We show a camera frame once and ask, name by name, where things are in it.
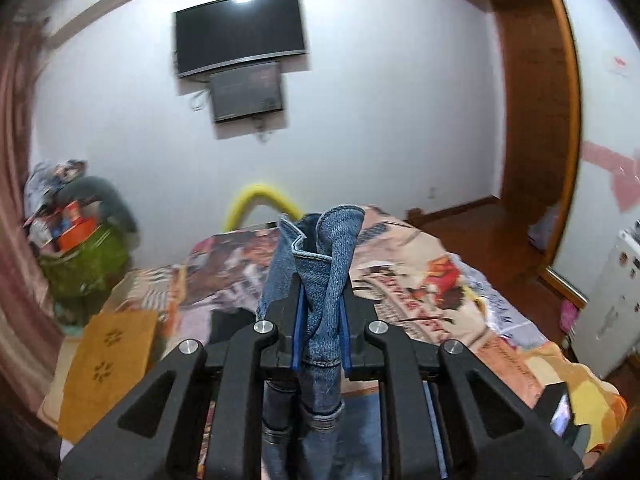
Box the black device with screen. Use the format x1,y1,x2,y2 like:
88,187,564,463
542,382,578,443

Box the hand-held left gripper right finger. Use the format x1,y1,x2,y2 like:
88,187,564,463
340,292,586,480

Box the wooden door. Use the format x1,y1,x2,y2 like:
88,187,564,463
492,0,576,268

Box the yellow foam tube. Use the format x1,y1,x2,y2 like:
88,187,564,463
223,184,301,233

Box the small pink wall sticker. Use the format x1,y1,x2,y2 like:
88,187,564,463
602,52,632,79

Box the small wall monitor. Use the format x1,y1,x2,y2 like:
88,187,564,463
209,61,285,125

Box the blue jeans pants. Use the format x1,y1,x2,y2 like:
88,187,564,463
255,204,448,480

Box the large pink wall sticker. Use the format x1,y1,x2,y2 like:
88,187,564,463
582,141,640,212

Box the wooden lap desk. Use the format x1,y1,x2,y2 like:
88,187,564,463
57,309,161,445

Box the striped cloth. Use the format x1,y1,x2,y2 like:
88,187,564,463
127,266,186,311

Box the pink item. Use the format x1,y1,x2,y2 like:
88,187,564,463
560,300,579,336

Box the printed blanket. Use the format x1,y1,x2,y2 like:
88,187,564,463
60,205,628,480

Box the large wall television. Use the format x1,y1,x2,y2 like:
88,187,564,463
172,0,308,79

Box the grey tube pillow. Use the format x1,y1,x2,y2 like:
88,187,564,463
60,176,140,233

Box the white wardrobe door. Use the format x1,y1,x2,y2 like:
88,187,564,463
537,0,640,308

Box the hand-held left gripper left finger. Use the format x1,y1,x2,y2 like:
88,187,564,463
57,274,307,480

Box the striped red curtain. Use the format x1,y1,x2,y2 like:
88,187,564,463
0,20,66,401

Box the pile of clothes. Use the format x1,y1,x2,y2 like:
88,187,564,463
22,160,88,221

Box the green storage bag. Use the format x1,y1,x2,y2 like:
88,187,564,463
39,222,132,306

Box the white cabinet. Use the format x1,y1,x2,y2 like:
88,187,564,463
570,230,640,381

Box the orange box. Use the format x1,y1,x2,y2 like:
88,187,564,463
56,217,98,252

